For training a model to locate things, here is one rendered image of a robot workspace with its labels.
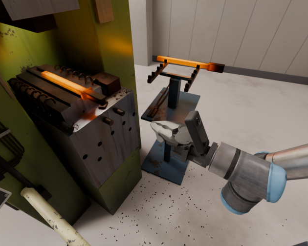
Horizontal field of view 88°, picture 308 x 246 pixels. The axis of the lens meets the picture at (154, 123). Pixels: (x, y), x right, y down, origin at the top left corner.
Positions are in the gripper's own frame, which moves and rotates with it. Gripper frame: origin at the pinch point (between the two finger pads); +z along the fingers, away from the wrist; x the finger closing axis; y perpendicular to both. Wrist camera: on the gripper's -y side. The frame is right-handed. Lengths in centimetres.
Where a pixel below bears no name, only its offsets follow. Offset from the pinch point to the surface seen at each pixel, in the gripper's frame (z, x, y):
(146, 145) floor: 45, 53, 100
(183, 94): 17, 67, 32
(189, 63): 14, 62, 6
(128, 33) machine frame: 47, 45, -10
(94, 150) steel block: 27.0, -9.3, 24.4
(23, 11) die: 33.0, -9.0, -28.5
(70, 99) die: 35.7, -5.9, 1.0
